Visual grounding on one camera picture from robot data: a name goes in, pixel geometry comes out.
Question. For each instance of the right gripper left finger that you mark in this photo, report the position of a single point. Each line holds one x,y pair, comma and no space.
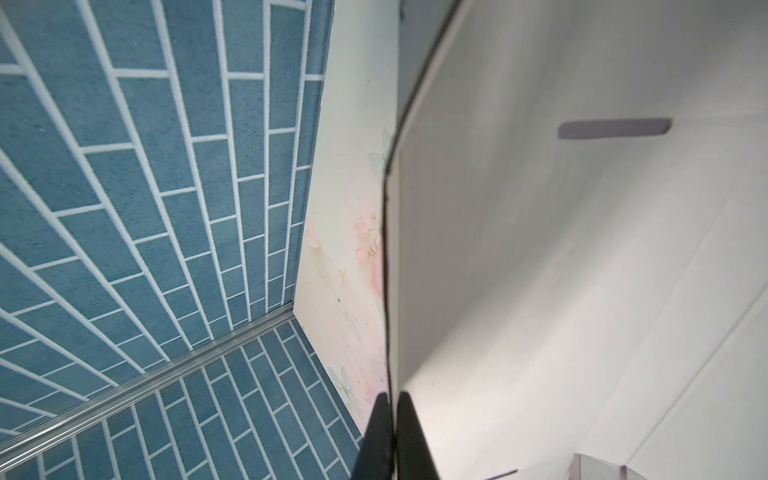
375,458

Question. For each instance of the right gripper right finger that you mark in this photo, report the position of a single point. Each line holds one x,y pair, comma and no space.
414,459

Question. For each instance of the right aluminium corner post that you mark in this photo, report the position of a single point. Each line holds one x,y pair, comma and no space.
81,417

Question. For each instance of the white paper box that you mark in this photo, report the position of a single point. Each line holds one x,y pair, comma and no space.
579,240

